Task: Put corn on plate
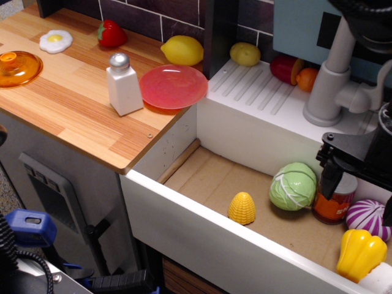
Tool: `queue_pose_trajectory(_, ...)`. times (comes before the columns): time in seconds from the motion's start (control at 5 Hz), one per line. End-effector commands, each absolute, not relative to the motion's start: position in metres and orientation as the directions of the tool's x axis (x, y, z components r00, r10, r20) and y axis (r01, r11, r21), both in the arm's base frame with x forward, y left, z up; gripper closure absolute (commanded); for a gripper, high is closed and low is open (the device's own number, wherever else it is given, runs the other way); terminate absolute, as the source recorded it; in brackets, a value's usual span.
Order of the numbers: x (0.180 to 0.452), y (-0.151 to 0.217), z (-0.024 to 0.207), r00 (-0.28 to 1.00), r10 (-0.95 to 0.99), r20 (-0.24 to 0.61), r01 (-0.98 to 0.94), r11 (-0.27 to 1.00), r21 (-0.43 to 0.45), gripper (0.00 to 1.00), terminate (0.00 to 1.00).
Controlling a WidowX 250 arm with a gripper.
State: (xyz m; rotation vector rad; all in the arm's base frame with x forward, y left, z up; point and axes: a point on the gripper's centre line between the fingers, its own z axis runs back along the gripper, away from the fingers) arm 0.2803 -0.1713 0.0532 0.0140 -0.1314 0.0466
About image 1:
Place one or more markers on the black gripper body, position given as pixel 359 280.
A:
pixel 365 156

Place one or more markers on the pink plastic plate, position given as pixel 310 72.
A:
pixel 173 87

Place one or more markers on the toy fried egg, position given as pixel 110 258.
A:
pixel 55 41

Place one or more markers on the yellow toy lemon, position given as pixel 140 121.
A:
pixel 183 50

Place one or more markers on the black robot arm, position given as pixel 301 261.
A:
pixel 370 23

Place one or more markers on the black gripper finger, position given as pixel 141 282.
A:
pixel 387 215
pixel 331 177

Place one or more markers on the red toy strawberry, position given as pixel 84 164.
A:
pixel 110 34

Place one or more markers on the blue clamp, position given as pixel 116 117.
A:
pixel 32 228

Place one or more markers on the yellow toy potato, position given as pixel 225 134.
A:
pixel 245 54

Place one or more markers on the orange labelled toy can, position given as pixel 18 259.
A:
pixel 334 210

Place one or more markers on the white salt shaker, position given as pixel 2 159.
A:
pixel 123 87

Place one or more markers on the orange toy citrus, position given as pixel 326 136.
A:
pixel 306 79

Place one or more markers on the green toy cabbage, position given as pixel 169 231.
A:
pixel 293 187

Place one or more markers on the grey toy oven door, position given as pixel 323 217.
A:
pixel 77 240

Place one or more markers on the orange transparent pot lid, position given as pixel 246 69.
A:
pixel 19 68

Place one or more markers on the white toy sink basin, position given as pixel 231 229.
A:
pixel 236 139

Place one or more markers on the yellow toy bell pepper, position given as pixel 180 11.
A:
pixel 360 253

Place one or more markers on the yellow toy corn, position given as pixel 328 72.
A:
pixel 242 209

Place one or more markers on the purple striped toy onion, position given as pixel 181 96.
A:
pixel 368 215

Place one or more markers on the grey toy faucet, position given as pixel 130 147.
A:
pixel 333 89

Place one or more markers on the red toy apple half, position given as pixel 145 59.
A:
pixel 286 68

